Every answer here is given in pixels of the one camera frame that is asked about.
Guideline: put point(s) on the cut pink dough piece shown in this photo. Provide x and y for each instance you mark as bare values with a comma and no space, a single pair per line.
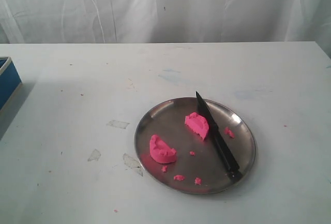
198,124

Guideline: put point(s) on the black knife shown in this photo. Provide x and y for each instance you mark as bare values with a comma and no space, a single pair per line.
226,156

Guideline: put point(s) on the round steel plate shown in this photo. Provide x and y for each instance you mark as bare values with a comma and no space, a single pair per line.
167,121

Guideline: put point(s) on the pink crumb bottom middle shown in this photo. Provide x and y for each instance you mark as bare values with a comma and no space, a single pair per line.
178,177

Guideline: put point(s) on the pink crumb bottom right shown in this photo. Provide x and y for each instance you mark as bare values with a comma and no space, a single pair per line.
197,181

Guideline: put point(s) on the blue sand box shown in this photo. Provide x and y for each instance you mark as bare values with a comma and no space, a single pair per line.
10,79

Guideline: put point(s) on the white backdrop sheet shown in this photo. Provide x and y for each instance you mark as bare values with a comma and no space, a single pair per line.
126,21

